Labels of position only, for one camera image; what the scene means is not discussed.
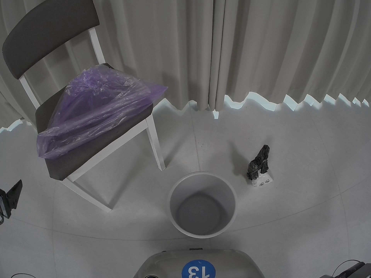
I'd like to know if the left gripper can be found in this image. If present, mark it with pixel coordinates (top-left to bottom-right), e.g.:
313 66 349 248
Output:
0 180 23 219

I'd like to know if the purple plastic bag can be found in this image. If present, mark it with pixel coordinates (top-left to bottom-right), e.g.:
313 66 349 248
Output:
37 64 169 159

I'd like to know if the black plastic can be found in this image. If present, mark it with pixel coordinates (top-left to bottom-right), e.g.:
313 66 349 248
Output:
246 144 271 181

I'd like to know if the clear printed wrapper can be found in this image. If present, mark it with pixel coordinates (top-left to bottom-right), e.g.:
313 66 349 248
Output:
251 173 274 187

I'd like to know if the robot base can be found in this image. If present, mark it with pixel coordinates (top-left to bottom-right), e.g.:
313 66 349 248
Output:
136 248 265 278

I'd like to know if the white trash bin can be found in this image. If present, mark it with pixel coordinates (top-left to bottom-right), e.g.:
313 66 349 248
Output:
167 171 238 238

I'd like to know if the grey white chair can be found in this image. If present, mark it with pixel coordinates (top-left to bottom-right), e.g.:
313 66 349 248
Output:
2 0 166 213

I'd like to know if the white curtain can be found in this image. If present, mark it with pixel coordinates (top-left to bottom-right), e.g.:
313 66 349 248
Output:
209 0 371 111
0 0 215 130

